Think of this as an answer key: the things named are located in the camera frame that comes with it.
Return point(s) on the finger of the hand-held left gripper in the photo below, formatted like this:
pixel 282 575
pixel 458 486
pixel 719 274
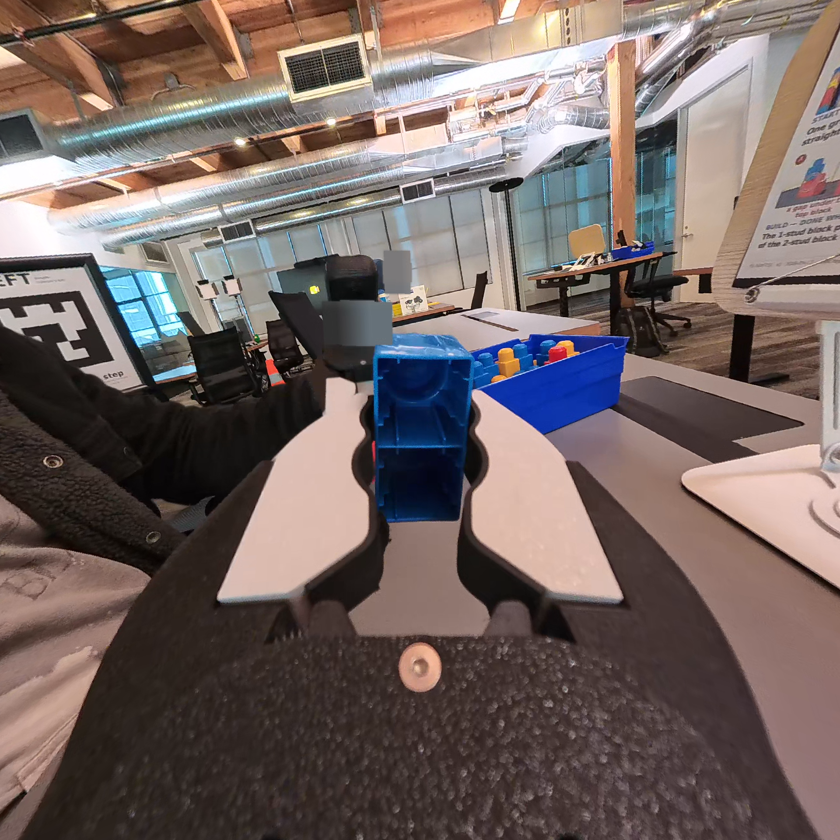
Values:
pixel 341 394

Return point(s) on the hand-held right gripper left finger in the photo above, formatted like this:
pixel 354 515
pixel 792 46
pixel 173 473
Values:
pixel 308 512

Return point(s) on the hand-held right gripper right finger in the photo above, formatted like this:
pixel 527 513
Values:
pixel 538 518

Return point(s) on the red mega block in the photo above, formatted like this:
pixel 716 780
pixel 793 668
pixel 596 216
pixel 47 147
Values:
pixel 375 469

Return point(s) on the blue mega block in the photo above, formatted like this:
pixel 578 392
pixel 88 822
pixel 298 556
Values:
pixel 423 426

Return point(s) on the blue plastic bin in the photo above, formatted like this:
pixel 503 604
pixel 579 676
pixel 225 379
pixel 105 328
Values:
pixel 558 394
pixel 633 251

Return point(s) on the pile of assorted building blocks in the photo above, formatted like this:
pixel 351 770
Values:
pixel 505 361

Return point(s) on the person's left forearm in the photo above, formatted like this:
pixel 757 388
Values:
pixel 197 439

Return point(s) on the white product box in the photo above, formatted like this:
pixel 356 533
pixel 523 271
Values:
pixel 413 303

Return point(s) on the orange traffic cone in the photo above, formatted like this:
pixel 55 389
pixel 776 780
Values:
pixel 274 375

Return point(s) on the wooden top desk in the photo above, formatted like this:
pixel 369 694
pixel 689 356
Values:
pixel 689 271
pixel 426 310
pixel 590 266

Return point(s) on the black office chair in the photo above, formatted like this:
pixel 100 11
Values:
pixel 220 361
pixel 649 282

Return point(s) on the black floor lamp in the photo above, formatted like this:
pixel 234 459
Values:
pixel 506 186

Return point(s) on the black backpack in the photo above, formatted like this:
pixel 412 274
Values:
pixel 633 331

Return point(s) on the white air vent grille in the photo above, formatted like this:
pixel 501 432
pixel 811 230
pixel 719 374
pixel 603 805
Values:
pixel 325 65

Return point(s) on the dark fleece jacket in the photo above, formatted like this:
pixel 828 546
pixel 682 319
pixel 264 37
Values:
pixel 65 485

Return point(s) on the black framed panel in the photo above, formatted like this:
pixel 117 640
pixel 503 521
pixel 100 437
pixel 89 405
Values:
pixel 98 315

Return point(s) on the grey printed shirt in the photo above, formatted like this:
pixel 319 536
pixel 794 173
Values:
pixel 52 623

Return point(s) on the white door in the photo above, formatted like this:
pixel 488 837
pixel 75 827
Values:
pixel 715 184

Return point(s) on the printed instruction sheet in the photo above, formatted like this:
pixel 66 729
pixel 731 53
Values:
pixel 807 197

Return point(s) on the silver ventilation duct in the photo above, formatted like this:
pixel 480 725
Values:
pixel 197 111
pixel 262 177

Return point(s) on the wooden support post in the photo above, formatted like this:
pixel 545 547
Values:
pixel 622 164

